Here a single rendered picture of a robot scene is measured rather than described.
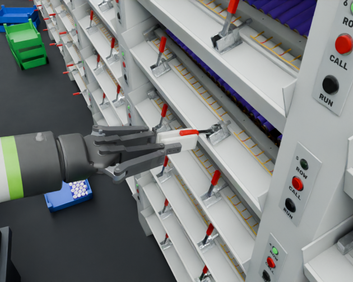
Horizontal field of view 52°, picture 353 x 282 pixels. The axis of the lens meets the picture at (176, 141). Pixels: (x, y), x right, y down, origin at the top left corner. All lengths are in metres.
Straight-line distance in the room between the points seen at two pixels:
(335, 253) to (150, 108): 0.69
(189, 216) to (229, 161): 0.41
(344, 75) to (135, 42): 0.71
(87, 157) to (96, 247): 1.09
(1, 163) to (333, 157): 0.41
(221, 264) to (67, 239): 0.88
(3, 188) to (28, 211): 1.28
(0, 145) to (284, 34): 0.42
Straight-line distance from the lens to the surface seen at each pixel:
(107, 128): 0.63
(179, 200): 1.06
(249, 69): 0.53
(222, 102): 0.71
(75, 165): 0.55
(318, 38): 0.39
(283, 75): 0.51
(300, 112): 0.43
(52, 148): 0.54
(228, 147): 0.66
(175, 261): 1.38
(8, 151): 0.54
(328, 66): 0.39
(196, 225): 1.00
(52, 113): 2.35
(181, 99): 0.78
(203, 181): 0.85
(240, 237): 0.77
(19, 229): 1.77
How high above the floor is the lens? 1.34
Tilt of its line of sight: 41 degrees down
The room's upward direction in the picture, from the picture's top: straight up
